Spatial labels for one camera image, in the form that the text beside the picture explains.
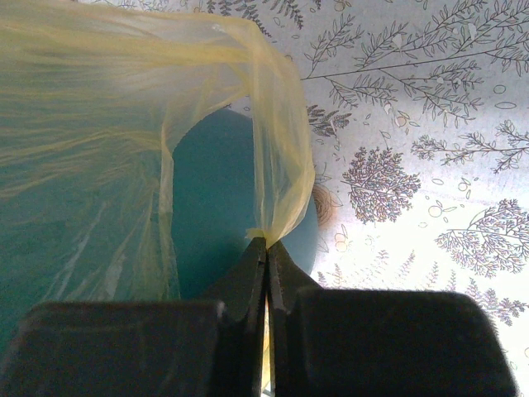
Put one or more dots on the teal plastic trash bin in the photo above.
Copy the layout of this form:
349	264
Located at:
206	207

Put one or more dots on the yellow plastic trash bag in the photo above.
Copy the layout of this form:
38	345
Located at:
94	100

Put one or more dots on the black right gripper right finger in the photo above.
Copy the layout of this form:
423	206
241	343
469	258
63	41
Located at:
356	342

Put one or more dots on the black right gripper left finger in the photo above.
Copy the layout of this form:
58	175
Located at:
209	346

